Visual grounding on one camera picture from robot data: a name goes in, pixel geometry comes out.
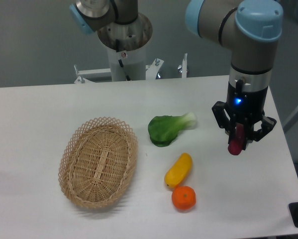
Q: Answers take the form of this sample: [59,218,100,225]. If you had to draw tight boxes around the green bok choy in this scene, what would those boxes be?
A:
[147,112,197,147]

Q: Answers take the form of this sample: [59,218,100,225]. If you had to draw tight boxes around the oval wicker basket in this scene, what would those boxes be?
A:
[58,117,138,209]

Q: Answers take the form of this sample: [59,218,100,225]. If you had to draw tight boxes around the white metal mounting frame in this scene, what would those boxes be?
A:
[73,52,191,84]

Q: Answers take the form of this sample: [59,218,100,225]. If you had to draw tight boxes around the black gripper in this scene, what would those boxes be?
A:
[211,82,277,150]

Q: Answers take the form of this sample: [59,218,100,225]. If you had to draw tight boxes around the orange tangerine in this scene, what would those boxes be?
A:
[172,186,196,210]

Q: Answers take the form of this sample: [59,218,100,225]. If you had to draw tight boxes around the black cable on pedestal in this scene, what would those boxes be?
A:
[115,39,132,82]

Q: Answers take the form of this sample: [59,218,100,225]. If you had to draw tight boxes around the yellow mango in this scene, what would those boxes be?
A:
[164,153,193,188]

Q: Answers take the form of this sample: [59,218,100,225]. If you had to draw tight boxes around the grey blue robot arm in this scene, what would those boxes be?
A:
[69,0,283,155]

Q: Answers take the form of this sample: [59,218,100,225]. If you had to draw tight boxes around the red sweet potato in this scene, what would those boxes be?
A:
[228,123,245,156]

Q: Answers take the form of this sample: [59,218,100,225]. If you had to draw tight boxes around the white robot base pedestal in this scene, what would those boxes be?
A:
[97,13,153,67]

